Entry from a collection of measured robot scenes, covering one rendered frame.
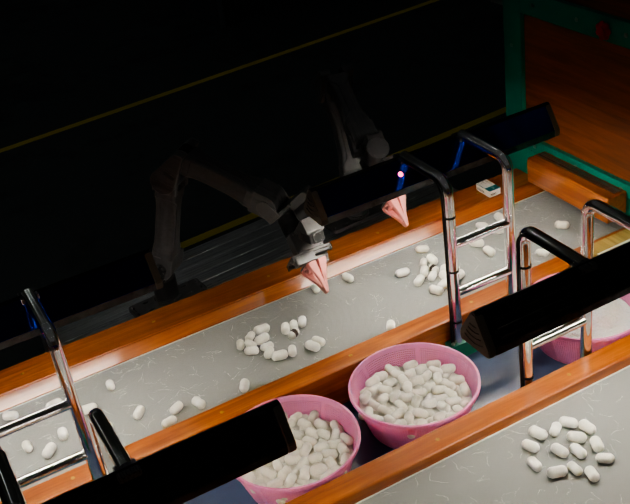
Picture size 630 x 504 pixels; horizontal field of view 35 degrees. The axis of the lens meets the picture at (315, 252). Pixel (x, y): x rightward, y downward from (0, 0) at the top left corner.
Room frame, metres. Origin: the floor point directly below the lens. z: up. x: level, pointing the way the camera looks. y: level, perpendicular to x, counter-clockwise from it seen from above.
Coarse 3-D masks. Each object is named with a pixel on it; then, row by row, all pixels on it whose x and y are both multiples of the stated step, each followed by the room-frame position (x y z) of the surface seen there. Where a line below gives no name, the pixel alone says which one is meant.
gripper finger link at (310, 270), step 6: (324, 252) 1.96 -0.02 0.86; (306, 264) 1.90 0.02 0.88; (312, 264) 1.90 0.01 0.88; (300, 270) 1.94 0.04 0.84; (306, 270) 1.92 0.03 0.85; (312, 270) 1.89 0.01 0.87; (318, 270) 1.89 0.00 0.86; (306, 276) 1.92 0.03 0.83; (312, 276) 1.92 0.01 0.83; (318, 276) 1.89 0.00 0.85; (318, 282) 1.90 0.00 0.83; (324, 282) 1.88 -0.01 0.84; (324, 288) 1.88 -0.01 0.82
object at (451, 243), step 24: (480, 144) 1.88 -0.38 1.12; (432, 168) 1.80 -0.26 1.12; (504, 168) 1.81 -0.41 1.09; (504, 192) 1.81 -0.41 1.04; (504, 216) 1.81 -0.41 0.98; (456, 240) 1.75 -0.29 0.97; (504, 240) 1.82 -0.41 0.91; (456, 264) 1.74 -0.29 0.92; (456, 288) 1.74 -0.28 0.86; (456, 312) 1.74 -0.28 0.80; (456, 336) 1.74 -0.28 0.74
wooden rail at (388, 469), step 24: (576, 360) 1.56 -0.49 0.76; (600, 360) 1.55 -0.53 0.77; (624, 360) 1.55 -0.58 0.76; (528, 384) 1.51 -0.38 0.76; (552, 384) 1.50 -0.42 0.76; (576, 384) 1.50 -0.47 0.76; (480, 408) 1.46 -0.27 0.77; (504, 408) 1.45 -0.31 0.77; (528, 408) 1.45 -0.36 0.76; (432, 432) 1.42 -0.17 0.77; (456, 432) 1.41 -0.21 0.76; (480, 432) 1.40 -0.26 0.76; (384, 456) 1.37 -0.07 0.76; (408, 456) 1.36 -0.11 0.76; (432, 456) 1.36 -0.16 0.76; (336, 480) 1.33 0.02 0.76; (360, 480) 1.32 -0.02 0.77; (384, 480) 1.32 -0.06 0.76
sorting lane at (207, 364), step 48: (432, 240) 2.15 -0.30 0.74; (576, 240) 2.05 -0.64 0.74; (336, 288) 2.00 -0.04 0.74; (384, 288) 1.96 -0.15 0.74; (480, 288) 1.90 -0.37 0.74; (192, 336) 1.89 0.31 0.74; (240, 336) 1.86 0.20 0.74; (336, 336) 1.80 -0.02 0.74; (96, 384) 1.76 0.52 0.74; (144, 384) 1.73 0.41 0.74; (192, 384) 1.71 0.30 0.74; (48, 432) 1.62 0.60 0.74; (144, 432) 1.57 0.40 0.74
